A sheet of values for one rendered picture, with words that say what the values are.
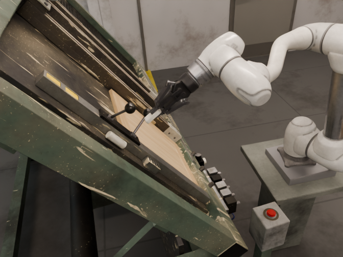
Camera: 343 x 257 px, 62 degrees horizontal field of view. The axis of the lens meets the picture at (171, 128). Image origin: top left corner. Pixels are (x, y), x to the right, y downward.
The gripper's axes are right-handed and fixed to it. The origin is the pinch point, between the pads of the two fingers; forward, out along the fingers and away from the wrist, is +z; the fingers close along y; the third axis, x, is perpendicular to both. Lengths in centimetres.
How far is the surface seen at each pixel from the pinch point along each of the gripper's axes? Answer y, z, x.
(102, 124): -13.2, 13.6, -3.6
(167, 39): 136, -31, 350
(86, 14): -6, 13, 183
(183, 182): 35.3, 13.2, -3.6
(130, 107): -12.9, 1.4, -7.8
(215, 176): 77, 8, 23
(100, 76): -7.3, 13.1, 46.6
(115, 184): -9.2, 16.3, -28.6
